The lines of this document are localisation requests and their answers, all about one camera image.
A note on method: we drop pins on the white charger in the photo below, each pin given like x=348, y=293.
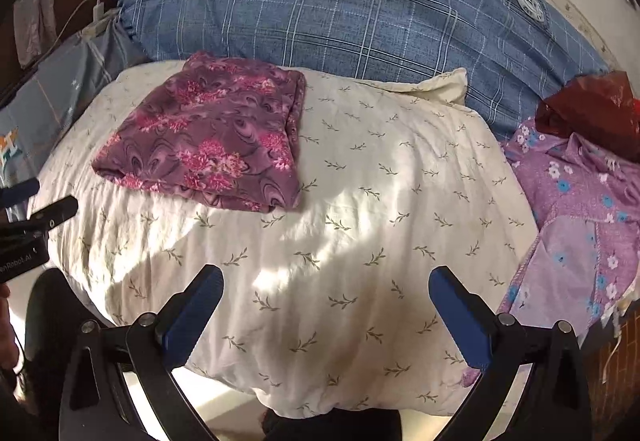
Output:
x=98, y=10

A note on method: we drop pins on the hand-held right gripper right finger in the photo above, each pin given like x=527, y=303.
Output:
x=462, y=321

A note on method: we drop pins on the light blue bed sheet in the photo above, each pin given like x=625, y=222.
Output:
x=55, y=96

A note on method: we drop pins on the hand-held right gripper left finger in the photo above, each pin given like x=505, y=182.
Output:
x=190, y=321

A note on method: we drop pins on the grey white cloth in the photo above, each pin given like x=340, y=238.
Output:
x=35, y=11

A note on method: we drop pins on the cream leaf print pillow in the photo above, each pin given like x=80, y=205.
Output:
x=350, y=246

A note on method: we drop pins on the lilac flower print garment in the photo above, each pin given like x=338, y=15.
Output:
x=575, y=201

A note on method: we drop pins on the blue plaid quilt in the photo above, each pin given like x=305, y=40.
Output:
x=350, y=6

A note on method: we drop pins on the red plastic bag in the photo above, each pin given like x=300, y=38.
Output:
x=595, y=116

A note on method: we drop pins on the purple floral garment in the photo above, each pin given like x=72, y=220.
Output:
x=210, y=131

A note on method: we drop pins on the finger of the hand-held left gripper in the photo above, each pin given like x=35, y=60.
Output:
x=22, y=191
x=55, y=211

